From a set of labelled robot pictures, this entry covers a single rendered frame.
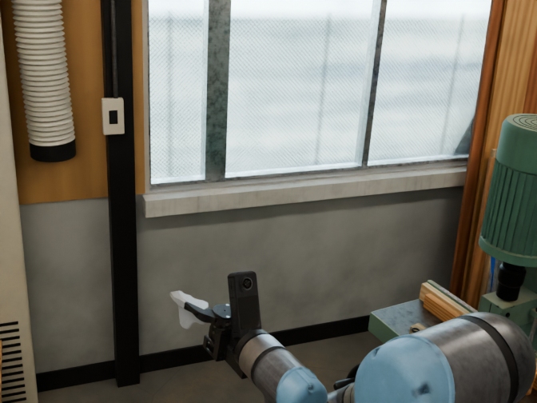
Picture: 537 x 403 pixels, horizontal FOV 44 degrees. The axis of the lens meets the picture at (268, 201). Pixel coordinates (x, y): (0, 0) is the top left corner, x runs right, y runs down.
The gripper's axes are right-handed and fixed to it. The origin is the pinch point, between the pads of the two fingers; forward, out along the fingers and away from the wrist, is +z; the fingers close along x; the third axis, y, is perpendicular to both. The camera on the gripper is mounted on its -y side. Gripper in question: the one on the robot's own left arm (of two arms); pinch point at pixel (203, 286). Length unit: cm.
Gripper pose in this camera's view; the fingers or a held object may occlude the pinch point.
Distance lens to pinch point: 125.7
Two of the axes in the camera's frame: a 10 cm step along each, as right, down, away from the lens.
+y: -1.7, 9.4, 3.1
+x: 8.3, -0.3, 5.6
